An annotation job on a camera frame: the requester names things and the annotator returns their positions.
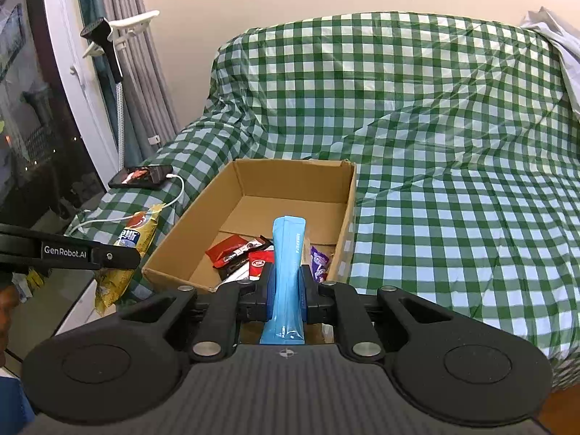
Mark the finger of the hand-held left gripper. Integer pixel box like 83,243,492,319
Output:
97,244,142,271

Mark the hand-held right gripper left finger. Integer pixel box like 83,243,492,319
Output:
115,263,277,364

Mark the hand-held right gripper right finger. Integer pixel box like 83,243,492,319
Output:
299,265,457,364

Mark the light blue stick packet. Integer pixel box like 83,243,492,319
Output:
259,216,307,346

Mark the red spicy snack packet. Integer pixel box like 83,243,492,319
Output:
247,249,275,282

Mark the yellow snack packet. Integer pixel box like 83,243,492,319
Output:
92,203,165,318

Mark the purple cow-print candy packet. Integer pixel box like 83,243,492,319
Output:
309,245,334,284

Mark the grey stick packet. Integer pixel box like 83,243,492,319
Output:
216,265,251,289

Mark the dark brown chocolate bar packet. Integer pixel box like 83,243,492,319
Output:
217,235,273,282

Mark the plain red snack packet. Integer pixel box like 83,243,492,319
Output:
205,234,248,268

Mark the cardboard box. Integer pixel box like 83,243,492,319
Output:
141,158,358,346

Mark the person's left hand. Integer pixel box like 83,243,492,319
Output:
0,287,20,366

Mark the black smartphone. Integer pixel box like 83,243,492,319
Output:
107,164,174,190

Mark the glass window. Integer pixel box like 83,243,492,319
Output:
0,0,108,237

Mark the person's blue clothing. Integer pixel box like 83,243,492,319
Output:
0,369,35,435

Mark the green checkered sofa cover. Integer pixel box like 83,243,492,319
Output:
61,11,580,393

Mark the black garment steamer head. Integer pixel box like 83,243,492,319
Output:
80,17,124,83

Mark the white printed cloth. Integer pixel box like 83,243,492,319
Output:
519,6,580,123

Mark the white charging cable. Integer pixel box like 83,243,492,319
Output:
67,173,186,237

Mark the braided steamer hose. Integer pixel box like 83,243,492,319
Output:
115,81,128,171

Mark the white window frame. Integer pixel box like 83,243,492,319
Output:
40,0,121,178

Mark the white wall hanger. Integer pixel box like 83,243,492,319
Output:
82,9,161,59

